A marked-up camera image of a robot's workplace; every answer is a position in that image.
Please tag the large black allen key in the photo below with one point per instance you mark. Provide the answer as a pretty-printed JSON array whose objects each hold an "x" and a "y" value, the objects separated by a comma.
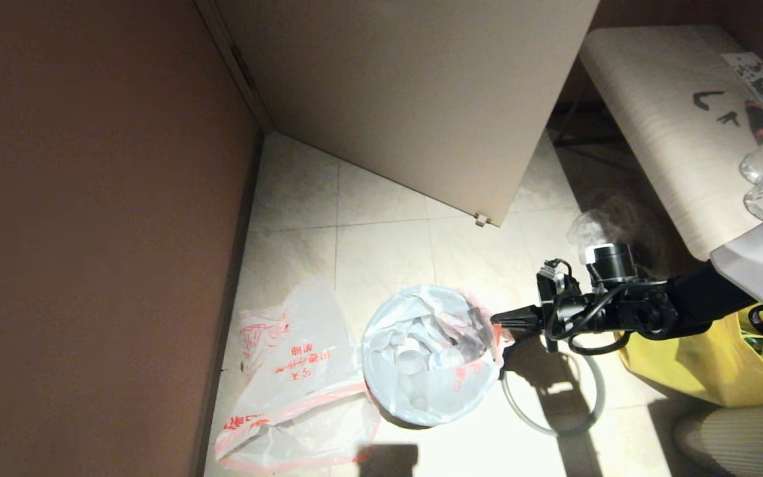
[{"x": 703, "y": 105}]

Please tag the clear bag with black contents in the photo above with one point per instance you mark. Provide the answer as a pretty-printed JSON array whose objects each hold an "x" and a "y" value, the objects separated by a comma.
[{"x": 587, "y": 232}]

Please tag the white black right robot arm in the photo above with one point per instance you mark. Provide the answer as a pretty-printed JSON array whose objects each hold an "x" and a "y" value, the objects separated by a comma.
[{"x": 759, "y": 271}]

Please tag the red black screwdriver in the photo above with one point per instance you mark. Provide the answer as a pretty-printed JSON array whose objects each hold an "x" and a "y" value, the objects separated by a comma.
[{"x": 758, "y": 122}]

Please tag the beige door panel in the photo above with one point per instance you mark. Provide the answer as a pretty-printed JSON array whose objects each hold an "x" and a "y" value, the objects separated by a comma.
[{"x": 408, "y": 99}]

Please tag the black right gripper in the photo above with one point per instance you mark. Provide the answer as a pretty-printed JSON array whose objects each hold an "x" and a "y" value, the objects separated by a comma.
[{"x": 646, "y": 315}]

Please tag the empty clear plastic bottle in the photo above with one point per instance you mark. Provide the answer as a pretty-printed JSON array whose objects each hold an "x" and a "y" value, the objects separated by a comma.
[
  {"x": 418, "y": 401},
  {"x": 411, "y": 363}
]

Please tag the small black allen key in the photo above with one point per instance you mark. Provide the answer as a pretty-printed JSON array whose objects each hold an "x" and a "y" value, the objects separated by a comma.
[{"x": 728, "y": 120}]

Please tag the printed paper leaflet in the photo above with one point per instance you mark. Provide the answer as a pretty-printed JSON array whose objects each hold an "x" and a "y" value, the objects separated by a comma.
[{"x": 752, "y": 69}]

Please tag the light wood grain table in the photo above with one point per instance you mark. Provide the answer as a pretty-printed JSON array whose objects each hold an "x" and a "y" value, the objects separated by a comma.
[{"x": 660, "y": 132}]

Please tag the black cylindrical wrist camera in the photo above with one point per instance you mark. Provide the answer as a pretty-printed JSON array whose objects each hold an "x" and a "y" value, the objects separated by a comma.
[{"x": 610, "y": 265}]

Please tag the yellow fabric tote bag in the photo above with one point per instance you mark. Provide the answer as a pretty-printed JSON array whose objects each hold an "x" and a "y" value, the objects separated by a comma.
[{"x": 686, "y": 371}]

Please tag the clear bottle blue label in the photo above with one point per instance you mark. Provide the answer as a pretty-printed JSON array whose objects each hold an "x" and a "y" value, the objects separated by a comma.
[{"x": 448, "y": 359}]

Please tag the small beige door stop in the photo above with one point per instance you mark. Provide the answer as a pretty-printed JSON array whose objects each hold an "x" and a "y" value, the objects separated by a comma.
[{"x": 481, "y": 220}]

